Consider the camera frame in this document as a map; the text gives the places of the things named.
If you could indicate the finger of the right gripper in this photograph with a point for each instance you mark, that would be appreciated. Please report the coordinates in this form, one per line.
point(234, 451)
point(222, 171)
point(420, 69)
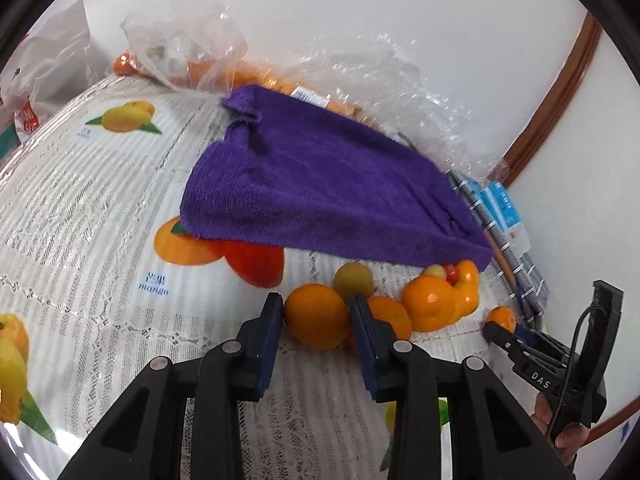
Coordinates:
point(527, 348)

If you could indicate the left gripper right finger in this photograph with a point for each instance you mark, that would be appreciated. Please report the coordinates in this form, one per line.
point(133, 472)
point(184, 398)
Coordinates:
point(492, 437)

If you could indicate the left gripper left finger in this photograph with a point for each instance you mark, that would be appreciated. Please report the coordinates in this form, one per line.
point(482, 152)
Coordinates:
point(140, 436)

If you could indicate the small tangerine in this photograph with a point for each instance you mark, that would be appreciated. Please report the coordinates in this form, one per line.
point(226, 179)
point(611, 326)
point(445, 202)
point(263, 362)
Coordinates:
point(503, 316)

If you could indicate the large orange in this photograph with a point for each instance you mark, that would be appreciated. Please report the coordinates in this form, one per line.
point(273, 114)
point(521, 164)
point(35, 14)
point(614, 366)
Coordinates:
point(429, 302)
point(316, 316)

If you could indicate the right hand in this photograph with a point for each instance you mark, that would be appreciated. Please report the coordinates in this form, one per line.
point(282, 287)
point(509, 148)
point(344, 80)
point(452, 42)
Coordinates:
point(569, 441)

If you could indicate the grey plaid cloth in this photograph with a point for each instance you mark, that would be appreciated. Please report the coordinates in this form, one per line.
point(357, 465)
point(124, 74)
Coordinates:
point(529, 289)

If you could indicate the yellow-orange bell pepper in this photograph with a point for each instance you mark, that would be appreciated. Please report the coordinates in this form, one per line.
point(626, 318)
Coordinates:
point(466, 290)

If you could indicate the small red tomato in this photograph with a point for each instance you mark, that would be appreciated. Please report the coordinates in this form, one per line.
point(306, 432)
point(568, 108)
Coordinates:
point(452, 273)

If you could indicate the small pale yellow fruit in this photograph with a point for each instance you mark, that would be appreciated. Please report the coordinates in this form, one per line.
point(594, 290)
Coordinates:
point(436, 271)

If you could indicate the orange behind right finger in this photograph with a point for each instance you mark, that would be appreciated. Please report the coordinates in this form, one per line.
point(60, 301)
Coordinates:
point(392, 312)

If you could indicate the blue tissue pack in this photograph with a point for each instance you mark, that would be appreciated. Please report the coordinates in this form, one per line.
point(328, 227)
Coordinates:
point(497, 207)

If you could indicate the green-brown round fruit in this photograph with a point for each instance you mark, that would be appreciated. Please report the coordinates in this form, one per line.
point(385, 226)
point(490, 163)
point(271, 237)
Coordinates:
point(353, 278)

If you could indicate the purple towel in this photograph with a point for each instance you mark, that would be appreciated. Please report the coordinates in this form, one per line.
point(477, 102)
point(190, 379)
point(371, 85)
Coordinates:
point(290, 174)

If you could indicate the large clear plastic bag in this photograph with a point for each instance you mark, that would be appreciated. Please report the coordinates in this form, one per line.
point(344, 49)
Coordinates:
point(375, 81)

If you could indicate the small orange behind bag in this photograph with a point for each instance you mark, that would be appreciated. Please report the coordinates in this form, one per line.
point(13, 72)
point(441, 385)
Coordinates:
point(123, 65)

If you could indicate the white plastic bag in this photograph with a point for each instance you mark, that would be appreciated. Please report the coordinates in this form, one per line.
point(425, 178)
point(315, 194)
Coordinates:
point(47, 70)

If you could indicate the clear plastic bag left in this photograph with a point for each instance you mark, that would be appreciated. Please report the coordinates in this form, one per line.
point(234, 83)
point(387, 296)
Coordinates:
point(195, 47)

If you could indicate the brown door frame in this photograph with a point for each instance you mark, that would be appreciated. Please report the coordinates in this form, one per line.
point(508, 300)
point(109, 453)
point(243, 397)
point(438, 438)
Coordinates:
point(554, 104)

